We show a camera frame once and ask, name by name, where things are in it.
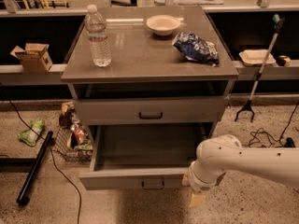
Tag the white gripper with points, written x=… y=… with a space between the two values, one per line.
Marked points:
x=200 y=184

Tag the grey drawer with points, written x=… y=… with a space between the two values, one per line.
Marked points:
x=143 y=156
x=146 y=111

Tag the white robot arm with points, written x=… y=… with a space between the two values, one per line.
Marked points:
x=216 y=156

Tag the grey top drawer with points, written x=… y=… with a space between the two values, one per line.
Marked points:
x=146 y=111

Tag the grey drawer cabinet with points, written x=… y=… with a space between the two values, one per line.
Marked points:
x=145 y=65

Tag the black table leg right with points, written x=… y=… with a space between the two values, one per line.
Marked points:
x=289 y=143

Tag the black table leg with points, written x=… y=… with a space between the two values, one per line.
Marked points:
x=23 y=197
x=289 y=143

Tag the blue chip bag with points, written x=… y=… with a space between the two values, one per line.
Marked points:
x=196 y=49

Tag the white takeout container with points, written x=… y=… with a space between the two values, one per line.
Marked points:
x=253 y=57

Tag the black table leg left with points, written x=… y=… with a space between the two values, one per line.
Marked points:
x=23 y=197

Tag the yellow black tape measure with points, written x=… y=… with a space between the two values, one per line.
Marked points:
x=283 y=60

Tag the white paper bowl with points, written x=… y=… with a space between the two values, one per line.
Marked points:
x=162 y=25

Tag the green snack bag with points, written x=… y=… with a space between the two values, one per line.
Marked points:
x=30 y=136

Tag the grabber reacher tool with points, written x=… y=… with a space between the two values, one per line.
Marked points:
x=247 y=106

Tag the clear plastic water bottle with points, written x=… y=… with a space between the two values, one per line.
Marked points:
x=95 y=26

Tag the small cardboard box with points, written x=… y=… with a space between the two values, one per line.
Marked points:
x=34 y=58

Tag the wire basket with trash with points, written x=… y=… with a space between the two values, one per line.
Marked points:
x=72 y=141

